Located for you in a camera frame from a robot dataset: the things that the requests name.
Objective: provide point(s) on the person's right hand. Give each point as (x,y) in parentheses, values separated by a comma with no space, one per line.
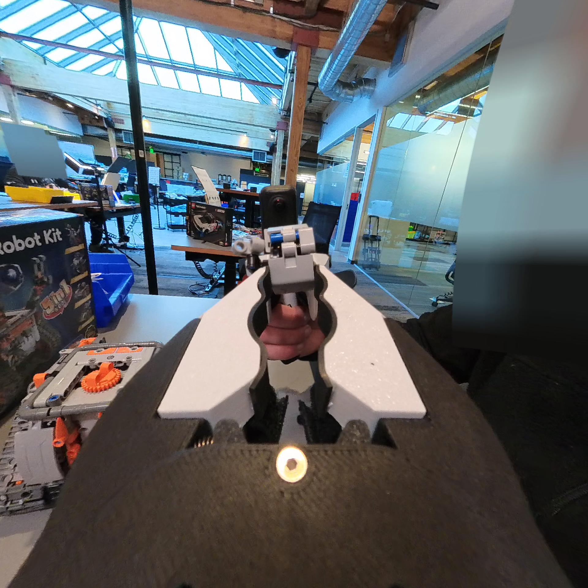
(292,338)

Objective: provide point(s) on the wooden support post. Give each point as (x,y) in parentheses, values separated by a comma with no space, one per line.
(298,110)

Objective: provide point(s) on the blue plastic bin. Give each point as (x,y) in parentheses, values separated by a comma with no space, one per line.
(112,289)

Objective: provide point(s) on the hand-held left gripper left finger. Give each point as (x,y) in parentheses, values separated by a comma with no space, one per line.
(216,367)

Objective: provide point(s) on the yellow plastic bin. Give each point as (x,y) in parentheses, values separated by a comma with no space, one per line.
(37,194)

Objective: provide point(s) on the grey toy wheel frame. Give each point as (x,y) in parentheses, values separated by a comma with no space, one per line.
(287,262)

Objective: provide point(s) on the silver air duct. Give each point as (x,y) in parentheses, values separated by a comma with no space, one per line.
(354,41)

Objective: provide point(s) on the black metal pole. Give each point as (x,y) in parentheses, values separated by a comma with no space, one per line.
(138,138)

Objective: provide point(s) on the black office chair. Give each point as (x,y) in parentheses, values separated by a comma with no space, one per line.
(323,225)

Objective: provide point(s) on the grey orange tracked toy robot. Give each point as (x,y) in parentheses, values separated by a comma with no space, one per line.
(73,404)

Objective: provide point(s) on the wooden office table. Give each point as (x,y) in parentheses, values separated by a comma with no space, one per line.
(207,250)

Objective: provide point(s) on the blue robot kit box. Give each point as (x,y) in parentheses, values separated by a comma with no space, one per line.
(41,294)

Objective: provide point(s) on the black toy box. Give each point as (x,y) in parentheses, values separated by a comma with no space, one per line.
(209,223)

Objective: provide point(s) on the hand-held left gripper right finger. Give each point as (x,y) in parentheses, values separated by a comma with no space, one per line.
(372,367)

